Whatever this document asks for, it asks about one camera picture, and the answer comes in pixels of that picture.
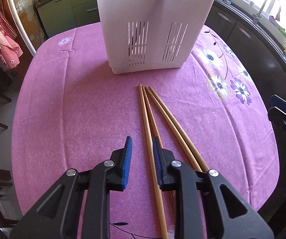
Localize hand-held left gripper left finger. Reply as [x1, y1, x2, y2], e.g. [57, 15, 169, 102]
[9, 136, 133, 239]

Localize sliding glass door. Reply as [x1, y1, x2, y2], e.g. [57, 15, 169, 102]
[4, 0, 49, 55]

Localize bamboo chopstick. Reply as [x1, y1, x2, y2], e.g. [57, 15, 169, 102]
[145, 86, 203, 173]
[142, 86, 161, 143]
[138, 84, 169, 239]
[148, 87, 209, 172]

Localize red checked apron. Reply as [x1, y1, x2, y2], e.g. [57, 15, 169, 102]
[0, 0, 24, 69]

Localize green lower cabinets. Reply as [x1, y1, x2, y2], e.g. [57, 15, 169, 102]
[37, 0, 101, 38]

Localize purple floral tablecloth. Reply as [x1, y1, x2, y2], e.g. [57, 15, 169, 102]
[11, 22, 280, 239]

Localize dark lower cabinets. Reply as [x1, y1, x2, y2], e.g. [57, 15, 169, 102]
[195, 0, 286, 120]

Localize tall steel faucet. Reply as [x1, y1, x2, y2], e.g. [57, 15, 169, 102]
[253, 0, 282, 26]

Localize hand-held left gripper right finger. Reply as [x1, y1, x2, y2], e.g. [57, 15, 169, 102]
[152, 137, 275, 239]

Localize white plastic utensil holder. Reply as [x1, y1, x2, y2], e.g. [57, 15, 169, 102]
[94, 0, 219, 75]

